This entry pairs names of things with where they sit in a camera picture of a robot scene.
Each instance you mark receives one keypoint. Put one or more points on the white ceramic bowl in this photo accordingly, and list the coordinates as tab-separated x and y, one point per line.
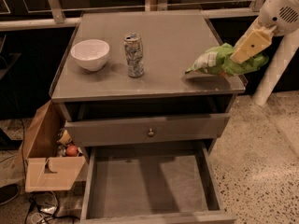
91	54

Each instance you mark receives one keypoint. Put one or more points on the patterned drink can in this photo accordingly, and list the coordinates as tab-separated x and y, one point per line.
133	48

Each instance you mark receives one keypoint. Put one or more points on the grey top drawer with knob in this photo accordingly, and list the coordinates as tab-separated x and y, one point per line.
109	132

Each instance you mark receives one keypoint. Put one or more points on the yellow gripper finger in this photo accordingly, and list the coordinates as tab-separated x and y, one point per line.
249	37
263	41

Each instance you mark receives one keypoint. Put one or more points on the white diagonal pole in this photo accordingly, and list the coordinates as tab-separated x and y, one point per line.
286	50

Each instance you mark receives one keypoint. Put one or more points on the tan item in box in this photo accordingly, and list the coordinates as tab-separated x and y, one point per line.
64	138

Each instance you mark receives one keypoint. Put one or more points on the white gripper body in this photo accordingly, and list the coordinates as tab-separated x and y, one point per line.
277	14

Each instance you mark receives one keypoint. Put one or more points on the grey drawer cabinet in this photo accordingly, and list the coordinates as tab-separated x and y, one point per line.
172	41

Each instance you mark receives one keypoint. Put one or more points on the open grey middle drawer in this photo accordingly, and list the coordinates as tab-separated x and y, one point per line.
158	183

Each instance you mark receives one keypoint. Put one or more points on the green rice chip bag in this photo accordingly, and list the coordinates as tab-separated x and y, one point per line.
216	61

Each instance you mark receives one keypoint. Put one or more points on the red apple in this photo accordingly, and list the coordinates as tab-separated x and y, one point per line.
72	151

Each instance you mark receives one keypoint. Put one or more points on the brown cardboard box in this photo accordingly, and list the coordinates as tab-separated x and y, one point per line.
46	171

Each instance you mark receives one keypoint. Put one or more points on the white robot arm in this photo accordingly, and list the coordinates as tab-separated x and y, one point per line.
276	18

